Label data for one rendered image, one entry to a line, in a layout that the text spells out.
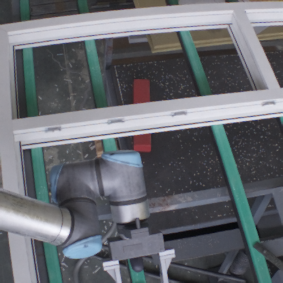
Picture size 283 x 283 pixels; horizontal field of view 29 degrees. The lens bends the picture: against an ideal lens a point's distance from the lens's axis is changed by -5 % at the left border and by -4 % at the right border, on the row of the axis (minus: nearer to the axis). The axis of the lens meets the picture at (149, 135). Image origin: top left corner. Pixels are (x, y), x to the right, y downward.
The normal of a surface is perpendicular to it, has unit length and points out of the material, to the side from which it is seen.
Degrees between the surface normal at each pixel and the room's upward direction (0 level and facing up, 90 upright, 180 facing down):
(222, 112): 90
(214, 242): 0
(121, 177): 37
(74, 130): 90
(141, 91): 0
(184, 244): 0
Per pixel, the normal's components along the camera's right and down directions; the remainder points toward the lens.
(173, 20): 0.21, 0.81
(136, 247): 0.21, 0.03
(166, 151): 0.07, -0.57
